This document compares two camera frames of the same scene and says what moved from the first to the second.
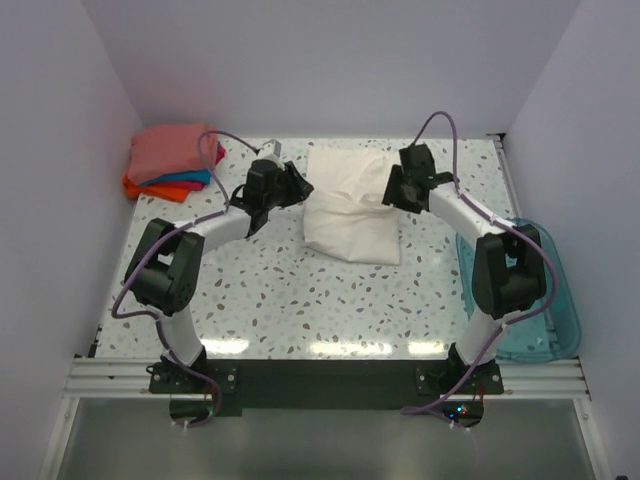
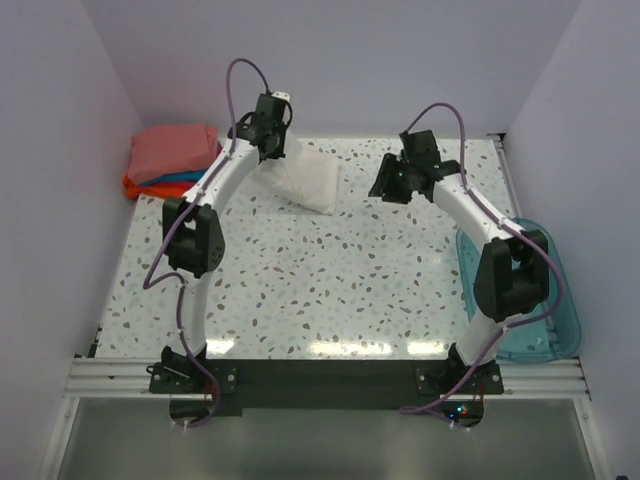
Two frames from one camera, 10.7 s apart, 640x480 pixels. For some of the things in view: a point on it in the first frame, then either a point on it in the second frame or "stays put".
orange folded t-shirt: x=170 y=193 stays put
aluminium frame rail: x=524 y=378 stays put
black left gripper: x=298 y=187 -> x=279 y=152
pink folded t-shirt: x=159 y=151 stays put
